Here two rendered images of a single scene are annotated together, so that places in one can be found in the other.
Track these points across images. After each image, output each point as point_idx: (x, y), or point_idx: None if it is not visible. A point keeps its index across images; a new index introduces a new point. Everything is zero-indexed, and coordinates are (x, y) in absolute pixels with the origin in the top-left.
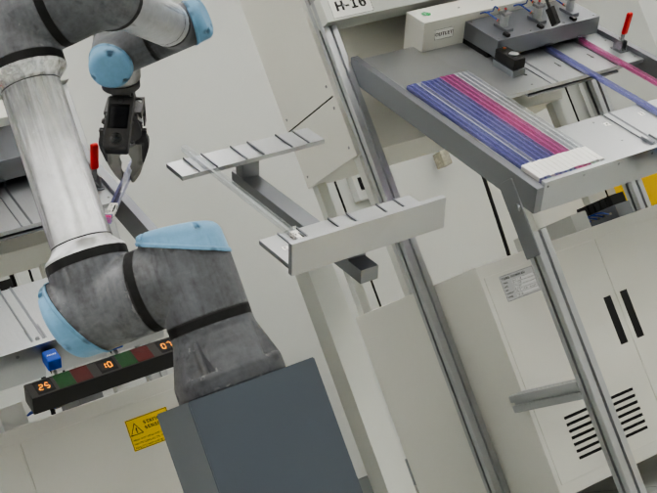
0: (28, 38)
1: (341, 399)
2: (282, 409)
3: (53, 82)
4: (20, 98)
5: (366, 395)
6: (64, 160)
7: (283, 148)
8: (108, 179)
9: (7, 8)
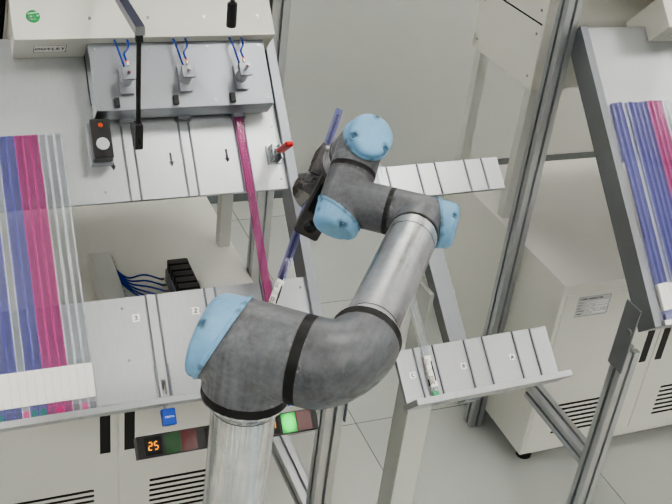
0: (261, 402)
1: (394, 412)
2: None
3: (267, 428)
4: (228, 438)
5: (415, 428)
6: (245, 502)
7: (463, 188)
8: (288, 154)
9: (252, 374)
